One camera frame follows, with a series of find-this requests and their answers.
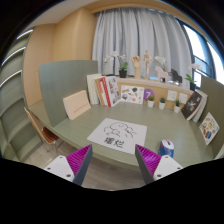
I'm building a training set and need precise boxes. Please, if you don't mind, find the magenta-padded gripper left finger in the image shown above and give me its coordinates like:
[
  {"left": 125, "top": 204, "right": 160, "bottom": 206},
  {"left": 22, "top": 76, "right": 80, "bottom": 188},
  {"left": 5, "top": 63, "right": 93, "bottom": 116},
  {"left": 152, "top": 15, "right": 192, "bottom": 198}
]
[{"left": 43, "top": 143, "right": 94, "bottom": 187}]

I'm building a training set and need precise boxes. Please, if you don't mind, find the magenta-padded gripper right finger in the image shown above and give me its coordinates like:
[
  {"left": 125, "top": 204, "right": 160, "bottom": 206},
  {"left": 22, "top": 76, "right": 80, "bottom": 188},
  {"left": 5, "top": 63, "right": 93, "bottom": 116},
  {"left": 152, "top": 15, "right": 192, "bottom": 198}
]
[{"left": 134, "top": 143, "right": 184, "bottom": 185}]

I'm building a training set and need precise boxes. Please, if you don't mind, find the blue and white computer mouse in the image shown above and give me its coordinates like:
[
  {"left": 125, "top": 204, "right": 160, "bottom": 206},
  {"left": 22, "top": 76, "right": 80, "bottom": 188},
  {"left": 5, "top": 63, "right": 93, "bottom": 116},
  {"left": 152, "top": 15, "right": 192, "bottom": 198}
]
[{"left": 158, "top": 139, "right": 175, "bottom": 158}]

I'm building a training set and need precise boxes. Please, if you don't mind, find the white mouse pad with drawing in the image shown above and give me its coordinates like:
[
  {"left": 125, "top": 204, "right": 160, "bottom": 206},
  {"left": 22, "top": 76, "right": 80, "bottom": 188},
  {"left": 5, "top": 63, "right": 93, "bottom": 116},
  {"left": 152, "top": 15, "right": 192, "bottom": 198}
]
[{"left": 86, "top": 117, "right": 148, "bottom": 155}]

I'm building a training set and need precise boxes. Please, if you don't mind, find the wooden chair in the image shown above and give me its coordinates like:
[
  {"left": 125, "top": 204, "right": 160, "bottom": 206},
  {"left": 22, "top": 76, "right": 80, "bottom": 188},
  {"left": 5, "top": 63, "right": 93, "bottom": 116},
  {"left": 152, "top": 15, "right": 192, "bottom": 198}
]
[{"left": 23, "top": 106, "right": 60, "bottom": 156}]

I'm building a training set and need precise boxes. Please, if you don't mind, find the beige flat box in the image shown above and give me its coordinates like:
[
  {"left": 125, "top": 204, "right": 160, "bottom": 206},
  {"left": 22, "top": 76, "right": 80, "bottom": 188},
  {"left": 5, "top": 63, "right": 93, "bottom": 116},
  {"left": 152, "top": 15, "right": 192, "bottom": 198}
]
[{"left": 62, "top": 89, "right": 92, "bottom": 121}]

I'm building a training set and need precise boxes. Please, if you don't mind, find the colourful food sticker card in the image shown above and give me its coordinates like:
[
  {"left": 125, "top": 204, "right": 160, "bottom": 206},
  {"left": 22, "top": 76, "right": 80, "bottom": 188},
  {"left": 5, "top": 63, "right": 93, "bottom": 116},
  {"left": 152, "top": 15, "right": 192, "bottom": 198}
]
[{"left": 199, "top": 111, "right": 221, "bottom": 146}]

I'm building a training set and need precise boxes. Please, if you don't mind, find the purple round number sign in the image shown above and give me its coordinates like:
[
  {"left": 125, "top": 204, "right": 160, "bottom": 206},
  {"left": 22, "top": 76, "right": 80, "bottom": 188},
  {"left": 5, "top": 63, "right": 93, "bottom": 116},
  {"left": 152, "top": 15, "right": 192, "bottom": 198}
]
[{"left": 143, "top": 88, "right": 156, "bottom": 103}]

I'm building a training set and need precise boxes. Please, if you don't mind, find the black book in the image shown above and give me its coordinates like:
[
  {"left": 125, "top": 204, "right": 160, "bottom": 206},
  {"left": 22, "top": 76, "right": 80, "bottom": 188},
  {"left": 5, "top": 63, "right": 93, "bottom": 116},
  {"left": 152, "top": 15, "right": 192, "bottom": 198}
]
[{"left": 180, "top": 91, "right": 203, "bottom": 121}]

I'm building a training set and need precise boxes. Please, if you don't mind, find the white card with stickers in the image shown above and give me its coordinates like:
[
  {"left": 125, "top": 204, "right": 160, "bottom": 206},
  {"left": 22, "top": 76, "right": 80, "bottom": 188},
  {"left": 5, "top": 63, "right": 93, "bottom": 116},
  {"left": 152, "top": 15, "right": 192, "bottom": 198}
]
[{"left": 119, "top": 84, "right": 145, "bottom": 105}]

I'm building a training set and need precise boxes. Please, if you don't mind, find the orange-brown book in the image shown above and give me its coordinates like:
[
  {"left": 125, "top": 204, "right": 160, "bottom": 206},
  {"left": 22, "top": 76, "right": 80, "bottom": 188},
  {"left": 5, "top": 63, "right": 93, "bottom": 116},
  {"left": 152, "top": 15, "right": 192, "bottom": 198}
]
[{"left": 94, "top": 77, "right": 108, "bottom": 107}]

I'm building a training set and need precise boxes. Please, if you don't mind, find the white thick book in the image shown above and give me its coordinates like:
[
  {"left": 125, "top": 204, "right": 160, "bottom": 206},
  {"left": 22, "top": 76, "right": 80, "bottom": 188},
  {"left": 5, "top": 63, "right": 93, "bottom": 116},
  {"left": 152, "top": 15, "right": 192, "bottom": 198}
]
[{"left": 86, "top": 73, "right": 103, "bottom": 106}]

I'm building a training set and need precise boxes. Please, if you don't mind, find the green shelf unit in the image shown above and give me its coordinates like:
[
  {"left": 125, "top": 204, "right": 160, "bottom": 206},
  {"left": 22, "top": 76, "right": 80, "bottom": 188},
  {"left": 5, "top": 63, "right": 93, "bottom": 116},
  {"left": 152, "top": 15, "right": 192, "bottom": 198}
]
[{"left": 0, "top": 29, "right": 43, "bottom": 161}]

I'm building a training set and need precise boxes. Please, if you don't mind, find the red and white picture book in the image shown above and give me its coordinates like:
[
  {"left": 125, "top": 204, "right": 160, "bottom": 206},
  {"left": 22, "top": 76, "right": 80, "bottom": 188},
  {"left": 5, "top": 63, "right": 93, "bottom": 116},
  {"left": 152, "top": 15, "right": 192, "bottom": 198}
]
[{"left": 100, "top": 75, "right": 122, "bottom": 108}]

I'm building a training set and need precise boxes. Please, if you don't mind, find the green desk partition panel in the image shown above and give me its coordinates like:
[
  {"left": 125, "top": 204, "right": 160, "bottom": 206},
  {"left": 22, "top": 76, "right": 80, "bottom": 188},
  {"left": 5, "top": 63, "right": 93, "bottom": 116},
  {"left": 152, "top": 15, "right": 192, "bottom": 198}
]
[
  {"left": 38, "top": 59, "right": 99, "bottom": 128},
  {"left": 199, "top": 74, "right": 224, "bottom": 158}
]

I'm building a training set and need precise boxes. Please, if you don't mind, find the white orchid in black pot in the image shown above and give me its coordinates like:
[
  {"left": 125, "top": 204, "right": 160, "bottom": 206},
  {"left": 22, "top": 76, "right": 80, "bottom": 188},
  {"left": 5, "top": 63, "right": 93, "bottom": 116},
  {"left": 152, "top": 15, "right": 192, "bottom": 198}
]
[
  {"left": 103, "top": 50, "right": 129, "bottom": 79},
  {"left": 185, "top": 63, "right": 203, "bottom": 92}
]

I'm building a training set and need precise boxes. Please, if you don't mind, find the pink wooden horse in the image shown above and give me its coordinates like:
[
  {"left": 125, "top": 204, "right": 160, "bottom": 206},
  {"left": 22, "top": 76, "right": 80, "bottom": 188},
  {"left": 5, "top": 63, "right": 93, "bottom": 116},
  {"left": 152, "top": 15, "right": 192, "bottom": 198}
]
[{"left": 154, "top": 65, "right": 170, "bottom": 84}]

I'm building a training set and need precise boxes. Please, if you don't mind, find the black wooden horse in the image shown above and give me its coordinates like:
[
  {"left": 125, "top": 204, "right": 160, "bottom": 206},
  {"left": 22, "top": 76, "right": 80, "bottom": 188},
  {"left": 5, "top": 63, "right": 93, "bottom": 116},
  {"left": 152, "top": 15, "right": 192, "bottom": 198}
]
[{"left": 169, "top": 68, "right": 183, "bottom": 84}]

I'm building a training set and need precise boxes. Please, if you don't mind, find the wooden hand model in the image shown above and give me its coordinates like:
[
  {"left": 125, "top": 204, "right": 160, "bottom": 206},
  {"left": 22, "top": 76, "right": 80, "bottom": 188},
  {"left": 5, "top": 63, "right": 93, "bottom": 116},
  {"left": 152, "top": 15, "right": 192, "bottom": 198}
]
[{"left": 130, "top": 54, "right": 142, "bottom": 80}]

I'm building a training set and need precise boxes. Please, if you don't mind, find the wooden artist mannequin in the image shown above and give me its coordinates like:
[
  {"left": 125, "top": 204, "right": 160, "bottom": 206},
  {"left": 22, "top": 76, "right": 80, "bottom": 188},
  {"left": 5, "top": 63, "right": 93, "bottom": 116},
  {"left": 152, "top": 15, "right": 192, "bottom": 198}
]
[{"left": 142, "top": 49, "right": 154, "bottom": 78}]

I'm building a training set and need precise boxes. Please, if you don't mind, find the white orchid plant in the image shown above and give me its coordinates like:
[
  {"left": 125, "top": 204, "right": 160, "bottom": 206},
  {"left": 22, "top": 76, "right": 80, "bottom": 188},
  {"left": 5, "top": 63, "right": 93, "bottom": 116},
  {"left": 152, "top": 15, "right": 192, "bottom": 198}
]
[{"left": 153, "top": 55, "right": 168, "bottom": 71}]

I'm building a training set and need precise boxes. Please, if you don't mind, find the grey curtain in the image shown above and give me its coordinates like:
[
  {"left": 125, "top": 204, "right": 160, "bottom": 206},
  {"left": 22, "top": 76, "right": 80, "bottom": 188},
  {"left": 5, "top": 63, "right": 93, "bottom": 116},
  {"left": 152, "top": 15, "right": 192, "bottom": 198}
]
[{"left": 91, "top": 7, "right": 193, "bottom": 84}]

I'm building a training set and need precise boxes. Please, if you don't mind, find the white wall socket plate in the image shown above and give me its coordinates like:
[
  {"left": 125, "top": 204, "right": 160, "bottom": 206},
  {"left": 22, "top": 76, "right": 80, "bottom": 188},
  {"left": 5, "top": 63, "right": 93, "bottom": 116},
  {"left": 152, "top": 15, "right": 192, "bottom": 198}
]
[
  {"left": 166, "top": 89, "right": 178, "bottom": 102},
  {"left": 178, "top": 92, "right": 189, "bottom": 105}
]

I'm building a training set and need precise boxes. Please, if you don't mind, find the window with dark frame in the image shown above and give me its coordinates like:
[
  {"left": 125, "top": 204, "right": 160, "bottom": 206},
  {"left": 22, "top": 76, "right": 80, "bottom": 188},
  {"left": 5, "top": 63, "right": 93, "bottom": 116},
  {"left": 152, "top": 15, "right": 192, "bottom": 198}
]
[{"left": 181, "top": 23, "right": 224, "bottom": 88}]

